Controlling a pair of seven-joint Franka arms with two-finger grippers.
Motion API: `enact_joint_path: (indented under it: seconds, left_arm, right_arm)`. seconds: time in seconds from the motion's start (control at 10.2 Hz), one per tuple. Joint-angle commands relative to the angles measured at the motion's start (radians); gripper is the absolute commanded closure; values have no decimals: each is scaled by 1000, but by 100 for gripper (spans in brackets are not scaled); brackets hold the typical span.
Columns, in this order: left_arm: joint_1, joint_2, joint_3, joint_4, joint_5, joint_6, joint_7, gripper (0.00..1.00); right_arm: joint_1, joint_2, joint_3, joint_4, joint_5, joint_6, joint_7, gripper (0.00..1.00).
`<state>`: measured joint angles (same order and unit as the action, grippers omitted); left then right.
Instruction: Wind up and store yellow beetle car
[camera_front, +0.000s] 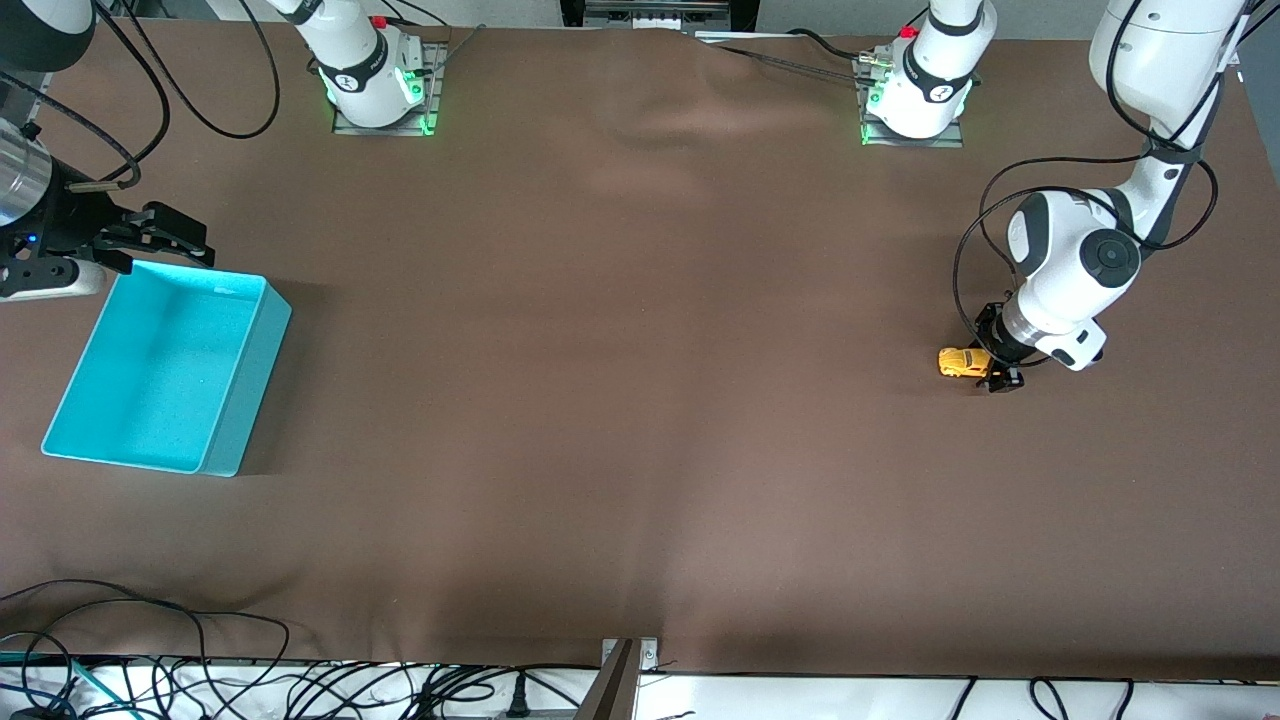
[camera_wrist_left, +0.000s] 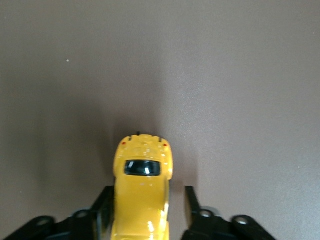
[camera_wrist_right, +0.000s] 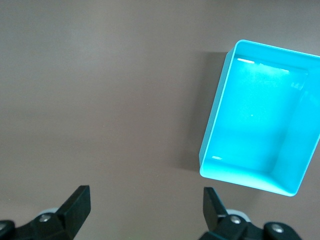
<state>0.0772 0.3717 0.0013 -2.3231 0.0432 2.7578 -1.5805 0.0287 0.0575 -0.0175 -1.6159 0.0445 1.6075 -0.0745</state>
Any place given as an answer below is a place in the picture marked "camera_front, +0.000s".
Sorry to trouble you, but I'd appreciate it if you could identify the yellow beetle toy car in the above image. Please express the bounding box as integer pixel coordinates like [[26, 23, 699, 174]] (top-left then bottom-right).
[[938, 346, 994, 380]]

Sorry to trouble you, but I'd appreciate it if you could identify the teal plastic bin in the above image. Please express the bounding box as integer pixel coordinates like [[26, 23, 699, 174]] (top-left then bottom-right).
[[41, 260, 293, 478]]

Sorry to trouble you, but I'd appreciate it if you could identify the brown table cloth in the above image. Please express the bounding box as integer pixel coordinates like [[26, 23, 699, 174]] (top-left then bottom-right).
[[0, 18, 1280, 683]]

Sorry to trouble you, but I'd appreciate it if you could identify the black equipment rack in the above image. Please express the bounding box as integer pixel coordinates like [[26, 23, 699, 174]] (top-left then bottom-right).
[[560, 0, 761, 34]]

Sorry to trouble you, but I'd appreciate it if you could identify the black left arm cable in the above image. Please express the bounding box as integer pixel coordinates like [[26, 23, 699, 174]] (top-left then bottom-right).
[[952, 0, 1223, 351]]

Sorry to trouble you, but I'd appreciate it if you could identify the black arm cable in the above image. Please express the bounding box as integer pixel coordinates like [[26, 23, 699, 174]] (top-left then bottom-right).
[[98, 0, 281, 140], [952, 0, 1223, 351]]

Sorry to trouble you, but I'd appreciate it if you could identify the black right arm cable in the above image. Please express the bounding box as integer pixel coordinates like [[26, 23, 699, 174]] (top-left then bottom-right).
[[98, 0, 281, 140]]

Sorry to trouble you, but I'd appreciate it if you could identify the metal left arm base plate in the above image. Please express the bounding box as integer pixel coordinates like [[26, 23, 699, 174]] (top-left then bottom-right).
[[853, 54, 967, 150]]

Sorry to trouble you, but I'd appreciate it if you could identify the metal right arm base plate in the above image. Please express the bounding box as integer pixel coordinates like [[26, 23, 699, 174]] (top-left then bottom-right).
[[331, 42, 447, 138]]

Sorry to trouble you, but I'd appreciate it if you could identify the black base power cable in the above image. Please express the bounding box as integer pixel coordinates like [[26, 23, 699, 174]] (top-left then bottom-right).
[[700, 28, 883, 83]]

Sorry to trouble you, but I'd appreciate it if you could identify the black looped cable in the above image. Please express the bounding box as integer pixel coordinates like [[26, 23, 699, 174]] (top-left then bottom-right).
[[0, 579, 292, 720]]

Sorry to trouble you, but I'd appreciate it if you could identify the teal cable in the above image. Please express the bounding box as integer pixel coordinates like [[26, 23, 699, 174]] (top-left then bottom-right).
[[0, 650, 113, 715]]

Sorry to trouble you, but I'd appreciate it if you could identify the grey metal camera bracket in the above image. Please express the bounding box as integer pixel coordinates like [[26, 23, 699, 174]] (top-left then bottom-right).
[[575, 637, 661, 720]]

